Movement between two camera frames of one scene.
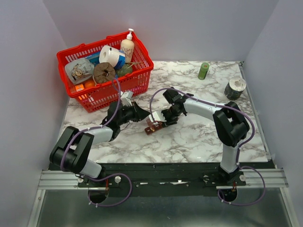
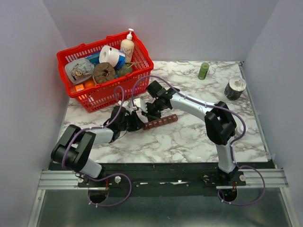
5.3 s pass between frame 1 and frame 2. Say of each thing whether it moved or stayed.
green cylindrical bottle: stayed
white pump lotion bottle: stayed
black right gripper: moved
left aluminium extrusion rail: stayed
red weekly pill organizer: moved
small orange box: stayed
